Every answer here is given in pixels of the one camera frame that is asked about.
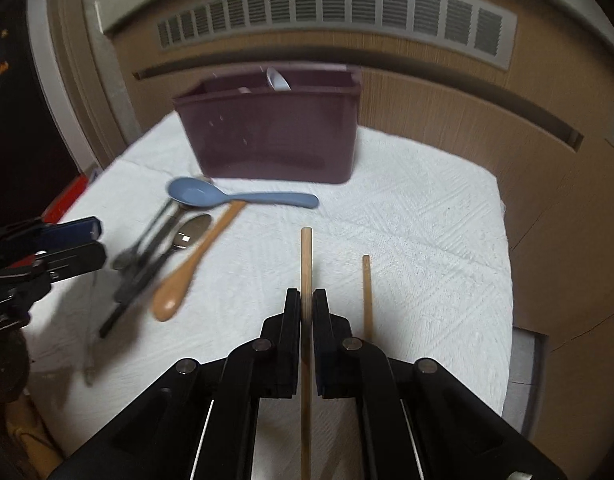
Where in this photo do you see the black smiley handle spoon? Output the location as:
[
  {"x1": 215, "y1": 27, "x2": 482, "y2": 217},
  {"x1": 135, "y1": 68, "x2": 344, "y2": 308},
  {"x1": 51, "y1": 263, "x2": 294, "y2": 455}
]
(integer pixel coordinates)
[{"x1": 112, "y1": 200, "x2": 173, "y2": 272}]

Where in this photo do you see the long black handled spoon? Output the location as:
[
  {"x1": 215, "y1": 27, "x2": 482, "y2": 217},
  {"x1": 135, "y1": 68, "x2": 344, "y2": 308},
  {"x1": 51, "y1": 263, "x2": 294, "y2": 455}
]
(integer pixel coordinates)
[{"x1": 98, "y1": 245, "x2": 177, "y2": 339}]

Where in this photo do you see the wooden spoon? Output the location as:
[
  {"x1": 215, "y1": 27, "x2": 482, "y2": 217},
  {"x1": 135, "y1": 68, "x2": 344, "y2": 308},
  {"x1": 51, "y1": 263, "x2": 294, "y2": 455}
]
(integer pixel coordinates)
[{"x1": 150, "y1": 200, "x2": 246, "y2": 322}]

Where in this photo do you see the steel spoon black loop handle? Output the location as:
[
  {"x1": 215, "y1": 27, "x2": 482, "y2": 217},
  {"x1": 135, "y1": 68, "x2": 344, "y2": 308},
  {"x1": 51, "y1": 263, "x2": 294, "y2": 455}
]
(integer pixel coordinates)
[{"x1": 171, "y1": 214, "x2": 213, "y2": 250}]

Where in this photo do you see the blue plastic rice spoon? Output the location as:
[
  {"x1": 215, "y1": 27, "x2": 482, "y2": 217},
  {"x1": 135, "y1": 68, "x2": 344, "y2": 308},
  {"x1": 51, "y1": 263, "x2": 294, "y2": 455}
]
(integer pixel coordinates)
[{"x1": 167, "y1": 177, "x2": 320, "y2": 209}]

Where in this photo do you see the wooden chopstick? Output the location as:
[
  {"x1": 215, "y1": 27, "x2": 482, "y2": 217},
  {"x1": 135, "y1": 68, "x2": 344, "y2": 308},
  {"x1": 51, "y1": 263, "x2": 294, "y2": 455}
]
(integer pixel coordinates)
[
  {"x1": 362, "y1": 255, "x2": 373, "y2": 340},
  {"x1": 301, "y1": 226, "x2": 313, "y2": 480}
]

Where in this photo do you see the black handled brown spoon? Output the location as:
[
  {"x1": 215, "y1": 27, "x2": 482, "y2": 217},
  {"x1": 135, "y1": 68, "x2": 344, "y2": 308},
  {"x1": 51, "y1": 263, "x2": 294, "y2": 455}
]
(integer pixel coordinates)
[{"x1": 114, "y1": 205, "x2": 188, "y2": 304}]

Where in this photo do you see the red floor mat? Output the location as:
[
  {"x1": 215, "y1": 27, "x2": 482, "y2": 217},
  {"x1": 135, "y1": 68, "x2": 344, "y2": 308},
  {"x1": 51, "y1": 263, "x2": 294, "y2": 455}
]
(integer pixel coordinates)
[{"x1": 41, "y1": 174, "x2": 89, "y2": 224}]

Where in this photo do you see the white textured table cloth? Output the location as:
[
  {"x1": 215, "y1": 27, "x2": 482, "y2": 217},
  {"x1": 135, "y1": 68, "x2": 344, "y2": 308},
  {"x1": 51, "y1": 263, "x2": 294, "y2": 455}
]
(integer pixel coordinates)
[{"x1": 25, "y1": 128, "x2": 513, "y2": 479}]

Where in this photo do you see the purple plastic utensil holder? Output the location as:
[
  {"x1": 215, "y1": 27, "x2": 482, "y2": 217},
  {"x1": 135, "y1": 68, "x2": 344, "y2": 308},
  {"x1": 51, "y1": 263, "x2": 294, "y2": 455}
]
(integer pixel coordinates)
[{"x1": 173, "y1": 64, "x2": 362, "y2": 184}]

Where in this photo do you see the large grey vent grille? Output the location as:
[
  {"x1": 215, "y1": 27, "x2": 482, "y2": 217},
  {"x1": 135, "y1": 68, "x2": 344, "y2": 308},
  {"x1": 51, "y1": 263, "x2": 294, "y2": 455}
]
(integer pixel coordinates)
[{"x1": 155, "y1": 0, "x2": 518, "y2": 70}]

